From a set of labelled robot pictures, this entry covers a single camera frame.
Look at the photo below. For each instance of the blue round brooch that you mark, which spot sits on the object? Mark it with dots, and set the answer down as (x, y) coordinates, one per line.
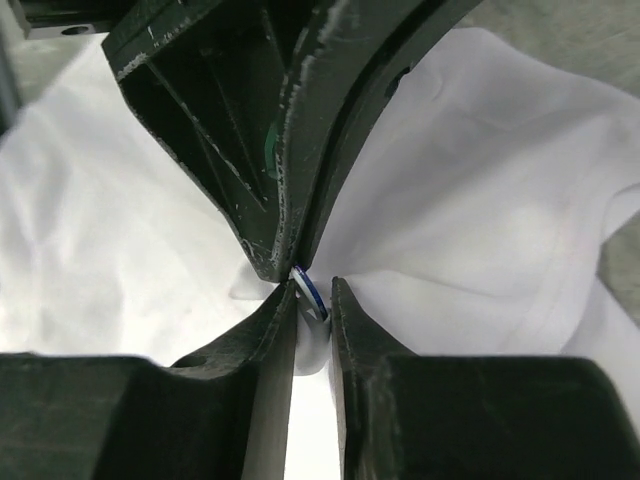
(307, 289)

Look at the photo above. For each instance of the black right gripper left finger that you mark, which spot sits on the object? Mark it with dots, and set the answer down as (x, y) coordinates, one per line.
(220, 412)

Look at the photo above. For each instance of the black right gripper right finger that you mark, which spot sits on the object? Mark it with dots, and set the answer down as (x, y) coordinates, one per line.
(406, 416)

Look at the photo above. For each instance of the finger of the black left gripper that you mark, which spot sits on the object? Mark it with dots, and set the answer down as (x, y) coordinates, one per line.
(247, 98)
(376, 44)

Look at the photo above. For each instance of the white t-shirt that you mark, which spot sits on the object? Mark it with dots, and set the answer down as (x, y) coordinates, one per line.
(470, 225)

